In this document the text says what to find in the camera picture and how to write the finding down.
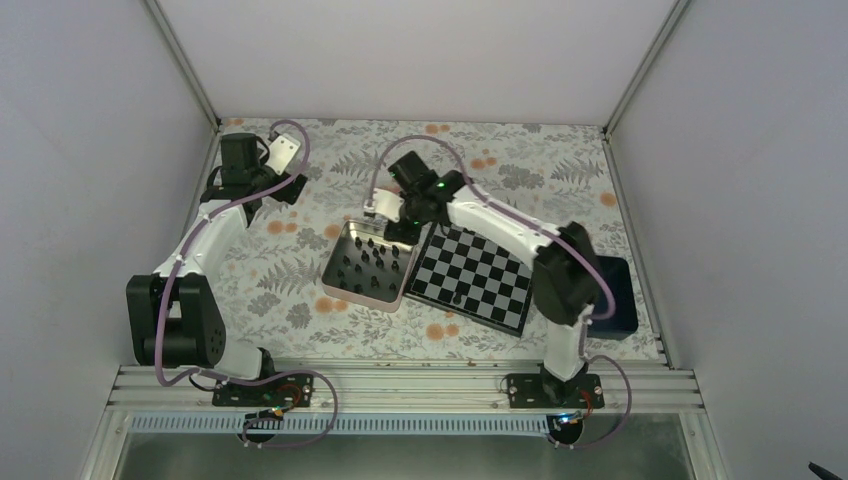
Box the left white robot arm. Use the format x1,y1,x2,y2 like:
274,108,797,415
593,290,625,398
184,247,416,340
126,133,307,405

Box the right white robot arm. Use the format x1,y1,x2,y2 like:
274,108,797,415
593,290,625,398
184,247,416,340
364,151,616,407

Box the black white chessboard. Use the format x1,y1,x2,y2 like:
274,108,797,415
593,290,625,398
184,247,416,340
405,225,532,337

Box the floral table mat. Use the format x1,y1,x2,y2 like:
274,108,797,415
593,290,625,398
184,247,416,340
213,119,632,362

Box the blue plastic box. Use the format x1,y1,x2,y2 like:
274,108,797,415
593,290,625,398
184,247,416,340
588,255,639,341

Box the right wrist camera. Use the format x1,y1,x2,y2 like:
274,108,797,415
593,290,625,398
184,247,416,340
363,188,405,223

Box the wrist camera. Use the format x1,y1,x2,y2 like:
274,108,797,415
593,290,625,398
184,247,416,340
363,188,405,223
265,134,301,175

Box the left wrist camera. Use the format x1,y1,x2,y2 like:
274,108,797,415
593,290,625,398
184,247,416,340
265,134,301,175

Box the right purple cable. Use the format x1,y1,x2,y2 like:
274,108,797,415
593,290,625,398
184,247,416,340
365,135,634,452

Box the purple cable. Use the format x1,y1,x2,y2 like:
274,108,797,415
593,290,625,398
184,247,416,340
154,119,340,450
365,135,634,452

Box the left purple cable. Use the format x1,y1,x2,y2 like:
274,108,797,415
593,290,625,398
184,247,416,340
154,119,340,450

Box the left aluminium frame post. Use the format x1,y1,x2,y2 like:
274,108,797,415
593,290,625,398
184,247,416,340
142,0,221,131

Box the aluminium frame post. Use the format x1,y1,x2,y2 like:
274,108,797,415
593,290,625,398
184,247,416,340
603,0,692,140
142,0,221,131

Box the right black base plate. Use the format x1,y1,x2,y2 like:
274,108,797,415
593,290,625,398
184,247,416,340
501,373,605,409

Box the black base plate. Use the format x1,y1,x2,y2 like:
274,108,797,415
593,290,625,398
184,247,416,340
211,373,314,409
501,373,605,409

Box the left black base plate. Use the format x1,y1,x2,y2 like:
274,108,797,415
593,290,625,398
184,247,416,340
211,373,314,409

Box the aluminium front rail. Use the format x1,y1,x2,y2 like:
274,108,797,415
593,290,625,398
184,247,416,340
107,365,705,414

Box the right aluminium frame post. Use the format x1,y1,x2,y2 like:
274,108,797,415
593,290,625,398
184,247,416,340
603,0,692,140

